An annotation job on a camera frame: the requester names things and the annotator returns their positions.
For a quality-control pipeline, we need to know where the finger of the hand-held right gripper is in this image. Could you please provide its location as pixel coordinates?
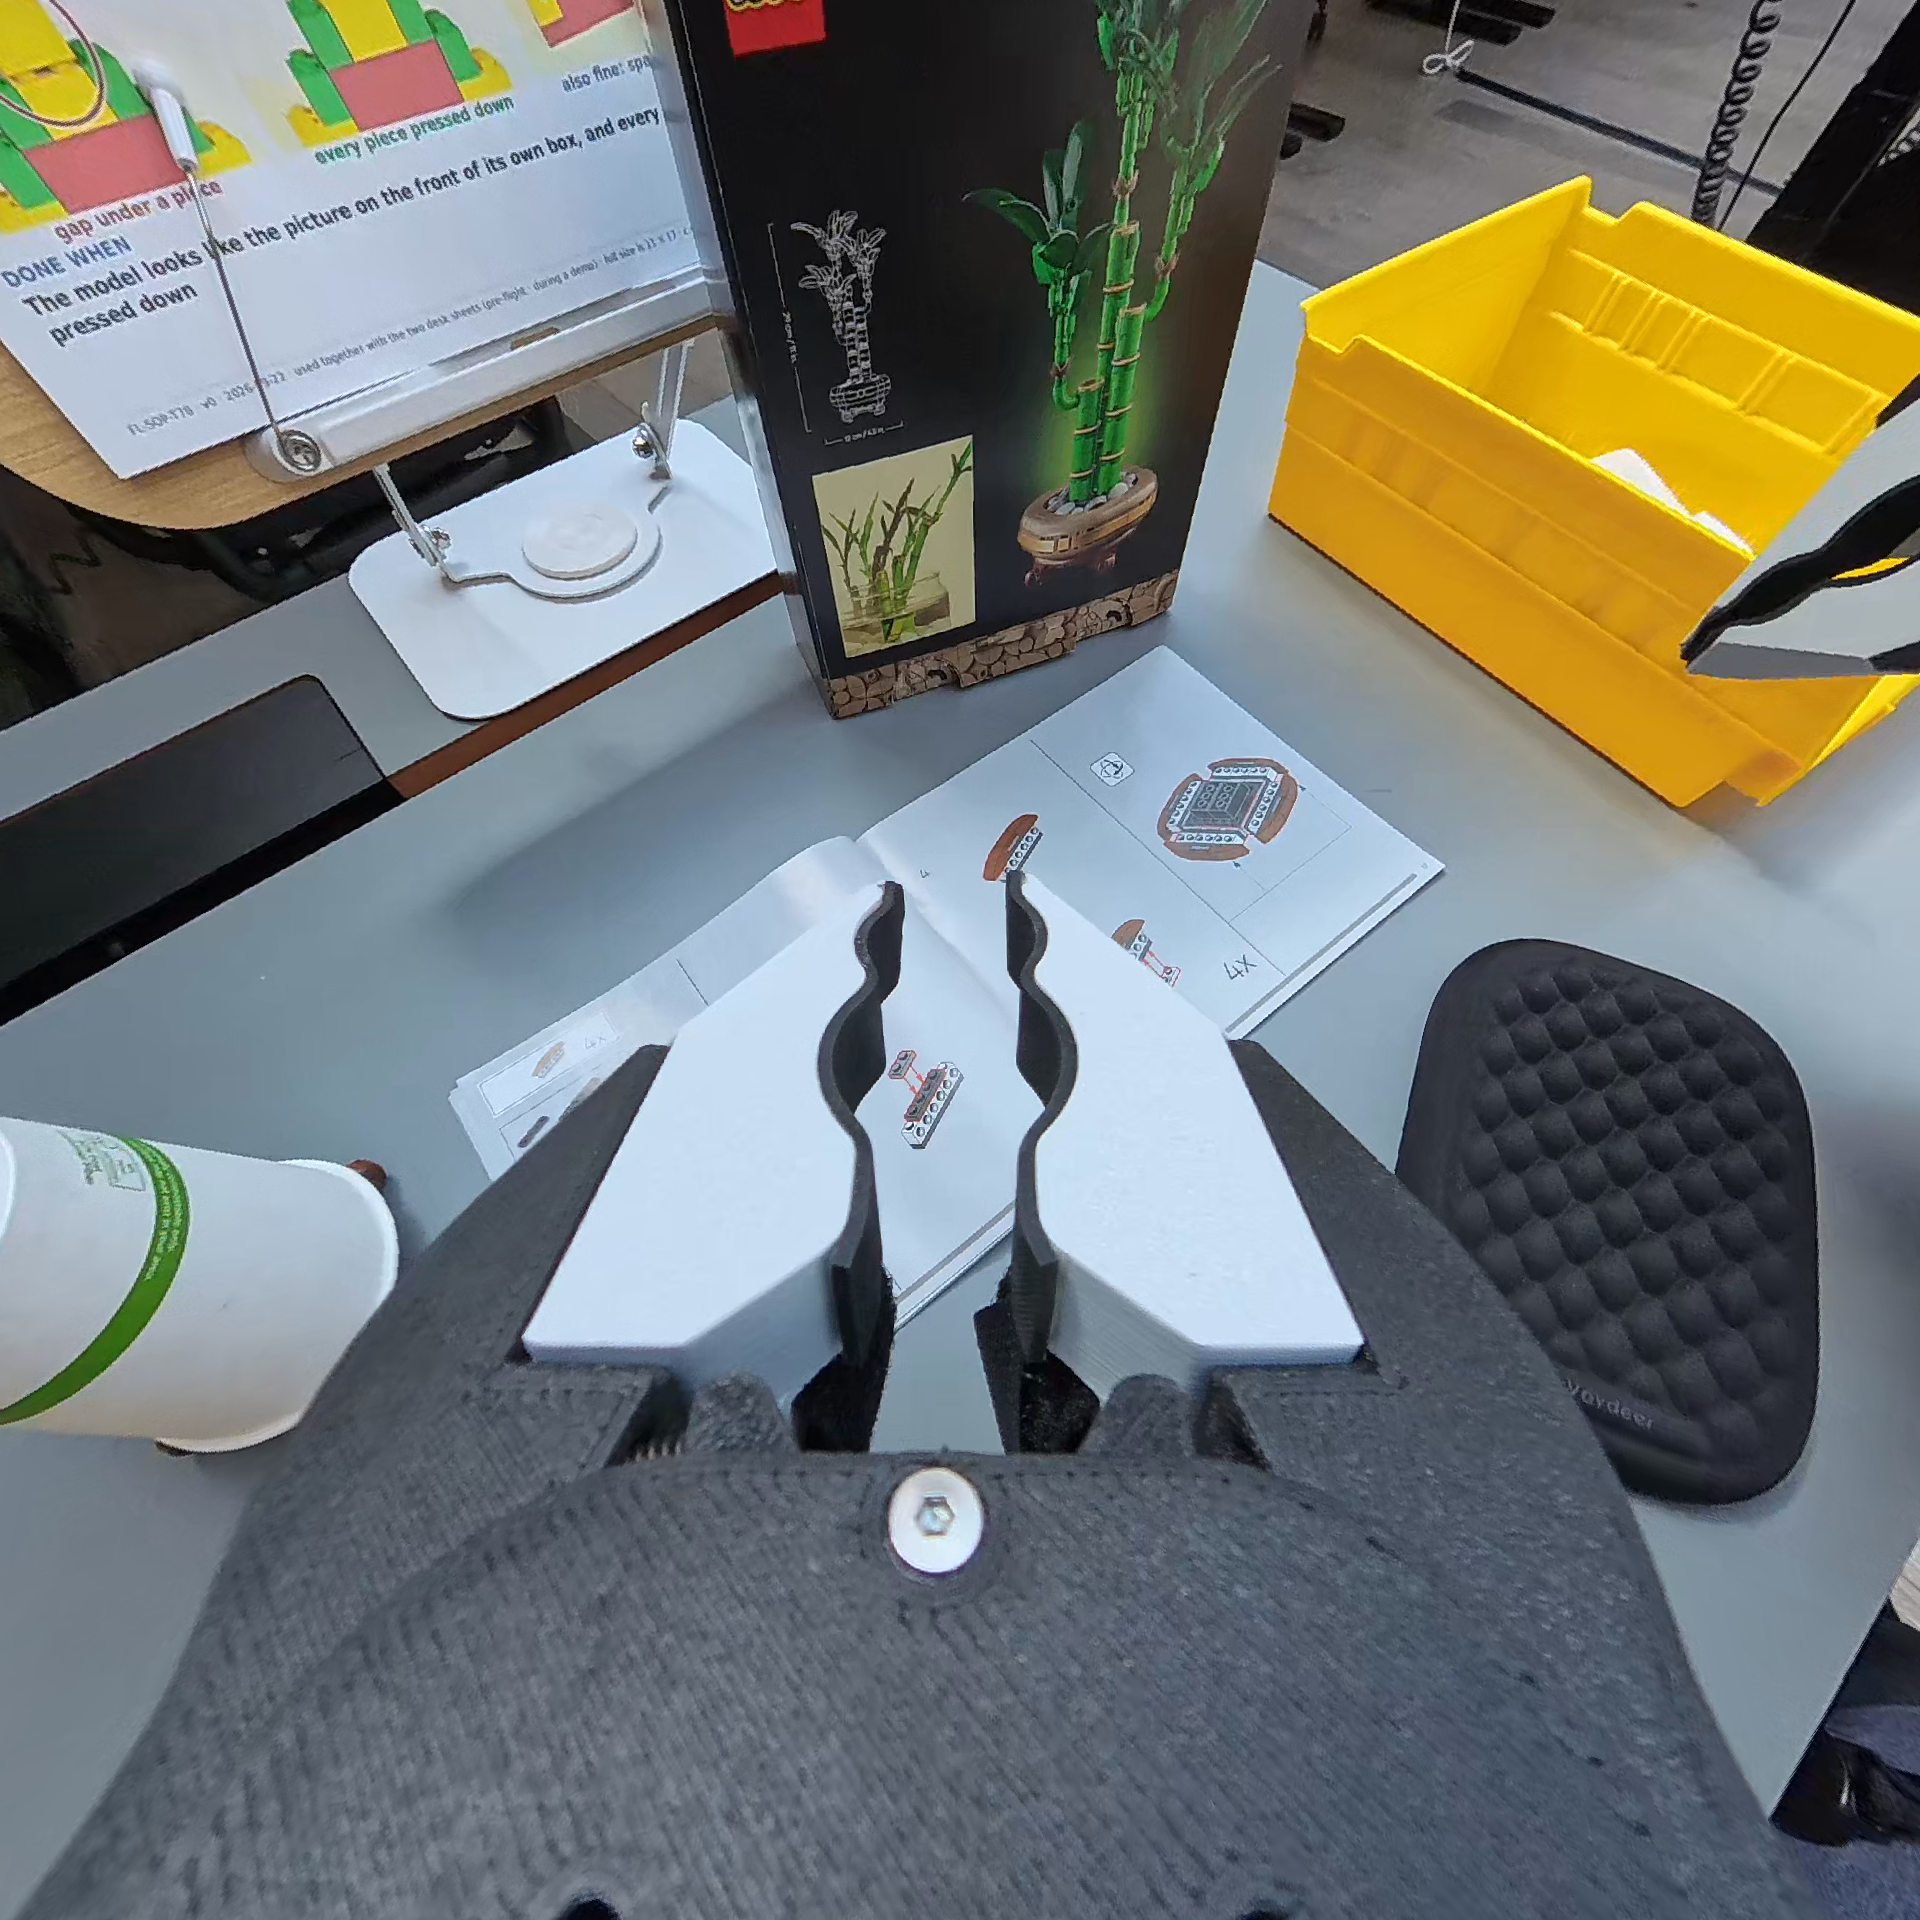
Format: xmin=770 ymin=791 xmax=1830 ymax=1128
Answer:
xmin=1682 ymin=562 xmax=1920 ymax=687
xmin=1680 ymin=383 xmax=1920 ymax=663

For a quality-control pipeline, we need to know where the lego instruction booklet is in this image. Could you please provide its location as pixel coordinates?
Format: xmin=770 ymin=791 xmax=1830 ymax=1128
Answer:
xmin=447 ymin=644 xmax=1447 ymax=1308

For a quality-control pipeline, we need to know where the white instruction sheet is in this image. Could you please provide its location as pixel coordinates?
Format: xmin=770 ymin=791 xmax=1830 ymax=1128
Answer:
xmin=0 ymin=0 xmax=722 ymax=482

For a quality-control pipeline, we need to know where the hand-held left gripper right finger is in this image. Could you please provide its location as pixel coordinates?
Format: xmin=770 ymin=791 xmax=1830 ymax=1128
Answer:
xmin=1001 ymin=873 xmax=1368 ymax=1395

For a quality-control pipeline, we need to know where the white paper cup green stripe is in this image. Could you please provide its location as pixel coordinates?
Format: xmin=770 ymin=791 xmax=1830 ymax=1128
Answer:
xmin=0 ymin=1117 xmax=401 ymax=1455

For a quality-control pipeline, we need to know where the black flat panel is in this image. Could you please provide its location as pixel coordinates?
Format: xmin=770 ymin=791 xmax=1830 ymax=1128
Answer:
xmin=0 ymin=675 xmax=399 ymax=1023

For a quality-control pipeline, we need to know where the person's leg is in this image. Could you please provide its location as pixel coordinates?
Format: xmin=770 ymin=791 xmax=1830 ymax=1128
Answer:
xmin=1776 ymin=1552 xmax=1920 ymax=1847

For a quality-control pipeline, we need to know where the black textured wrist rest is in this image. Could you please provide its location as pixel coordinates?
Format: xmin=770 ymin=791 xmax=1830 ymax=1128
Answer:
xmin=1394 ymin=937 xmax=1823 ymax=1507

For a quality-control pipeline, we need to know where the yellow plastic bin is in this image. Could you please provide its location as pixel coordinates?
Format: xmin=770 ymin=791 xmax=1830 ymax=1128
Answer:
xmin=1265 ymin=177 xmax=1920 ymax=812

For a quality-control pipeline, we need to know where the black coiled cable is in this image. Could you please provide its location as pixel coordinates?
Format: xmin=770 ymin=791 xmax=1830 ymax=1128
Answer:
xmin=1695 ymin=0 xmax=1789 ymax=231

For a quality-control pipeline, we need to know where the wooden document stand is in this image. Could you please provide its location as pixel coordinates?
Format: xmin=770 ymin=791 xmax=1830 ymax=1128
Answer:
xmin=0 ymin=59 xmax=792 ymax=723

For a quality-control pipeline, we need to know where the black lego box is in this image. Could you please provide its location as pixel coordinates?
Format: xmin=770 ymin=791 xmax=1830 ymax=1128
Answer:
xmin=661 ymin=0 xmax=1314 ymax=723

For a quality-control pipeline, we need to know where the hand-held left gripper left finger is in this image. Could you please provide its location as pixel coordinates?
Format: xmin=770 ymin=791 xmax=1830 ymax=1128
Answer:
xmin=520 ymin=882 xmax=909 ymax=1389

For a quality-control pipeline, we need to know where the white paper bag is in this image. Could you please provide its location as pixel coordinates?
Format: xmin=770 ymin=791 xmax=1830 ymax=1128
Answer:
xmin=1591 ymin=448 xmax=1757 ymax=548

